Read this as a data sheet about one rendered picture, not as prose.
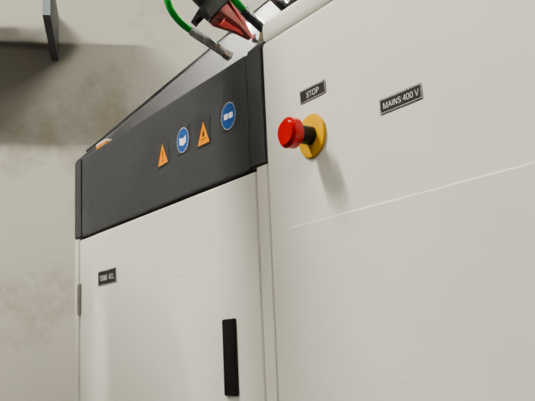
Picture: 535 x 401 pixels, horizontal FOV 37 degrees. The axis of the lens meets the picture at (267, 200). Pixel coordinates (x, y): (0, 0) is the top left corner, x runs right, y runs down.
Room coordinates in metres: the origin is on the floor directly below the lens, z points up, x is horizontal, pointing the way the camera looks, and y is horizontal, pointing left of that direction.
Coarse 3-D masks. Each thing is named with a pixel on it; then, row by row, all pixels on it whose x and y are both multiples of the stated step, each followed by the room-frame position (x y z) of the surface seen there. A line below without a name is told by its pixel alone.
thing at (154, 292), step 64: (256, 192) 1.00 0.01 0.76; (128, 256) 1.34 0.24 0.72; (192, 256) 1.15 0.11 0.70; (256, 256) 1.00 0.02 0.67; (128, 320) 1.34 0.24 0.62; (192, 320) 1.15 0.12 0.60; (256, 320) 1.01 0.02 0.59; (128, 384) 1.34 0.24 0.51; (192, 384) 1.16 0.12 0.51; (256, 384) 1.01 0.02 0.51
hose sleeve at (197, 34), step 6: (192, 30) 1.47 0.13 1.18; (198, 30) 1.47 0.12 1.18; (192, 36) 1.48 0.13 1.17; (198, 36) 1.47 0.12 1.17; (204, 36) 1.47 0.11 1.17; (204, 42) 1.48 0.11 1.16; (210, 42) 1.47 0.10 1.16; (216, 42) 1.48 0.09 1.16; (210, 48) 1.48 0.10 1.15; (216, 48) 1.48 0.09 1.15; (222, 48) 1.48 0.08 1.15; (222, 54) 1.48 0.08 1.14
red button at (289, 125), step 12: (288, 120) 0.87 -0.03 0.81; (300, 120) 0.87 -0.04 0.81; (312, 120) 0.89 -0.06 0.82; (288, 132) 0.87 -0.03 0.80; (300, 132) 0.86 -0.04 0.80; (312, 132) 0.88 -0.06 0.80; (324, 132) 0.87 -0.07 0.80; (288, 144) 0.87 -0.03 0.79; (300, 144) 0.91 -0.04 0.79; (312, 144) 0.89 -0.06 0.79; (312, 156) 0.89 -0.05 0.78
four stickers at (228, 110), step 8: (224, 104) 1.06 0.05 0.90; (232, 104) 1.04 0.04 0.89; (224, 112) 1.06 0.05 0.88; (232, 112) 1.04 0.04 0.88; (208, 120) 1.10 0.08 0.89; (224, 120) 1.06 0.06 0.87; (232, 120) 1.04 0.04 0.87; (184, 128) 1.16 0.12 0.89; (200, 128) 1.12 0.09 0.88; (208, 128) 1.10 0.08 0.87; (224, 128) 1.06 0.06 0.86; (184, 136) 1.16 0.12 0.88; (200, 136) 1.12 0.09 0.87; (208, 136) 1.10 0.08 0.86; (160, 144) 1.23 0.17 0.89; (184, 144) 1.16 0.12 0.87; (200, 144) 1.12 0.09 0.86; (160, 152) 1.23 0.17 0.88; (160, 160) 1.23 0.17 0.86; (168, 160) 1.21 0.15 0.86
